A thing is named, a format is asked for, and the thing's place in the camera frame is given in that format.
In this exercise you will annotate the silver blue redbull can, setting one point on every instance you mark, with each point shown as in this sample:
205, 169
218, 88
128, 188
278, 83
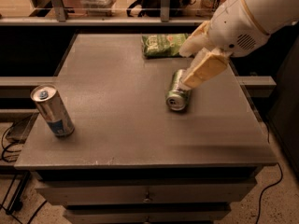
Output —
51, 107

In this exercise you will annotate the upper drawer knob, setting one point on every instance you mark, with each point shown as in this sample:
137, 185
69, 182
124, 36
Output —
147, 198

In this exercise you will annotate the green chip bag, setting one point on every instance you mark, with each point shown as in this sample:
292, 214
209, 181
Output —
162, 45

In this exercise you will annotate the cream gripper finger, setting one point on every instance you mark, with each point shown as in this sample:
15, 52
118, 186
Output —
198, 40
205, 65

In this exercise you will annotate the grey metal railing shelf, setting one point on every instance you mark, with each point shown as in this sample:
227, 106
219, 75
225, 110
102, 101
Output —
71, 13

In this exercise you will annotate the green soda can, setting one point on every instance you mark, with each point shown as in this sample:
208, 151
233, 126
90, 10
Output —
176, 98

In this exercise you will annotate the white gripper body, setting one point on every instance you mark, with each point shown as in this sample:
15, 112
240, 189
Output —
237, 28

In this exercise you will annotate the grey drawer cabinet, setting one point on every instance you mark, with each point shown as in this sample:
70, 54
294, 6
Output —
126, 141

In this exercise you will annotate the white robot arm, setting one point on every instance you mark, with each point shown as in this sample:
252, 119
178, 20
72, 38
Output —
272, 15

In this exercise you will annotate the black bag background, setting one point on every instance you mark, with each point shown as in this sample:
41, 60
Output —
153, 8

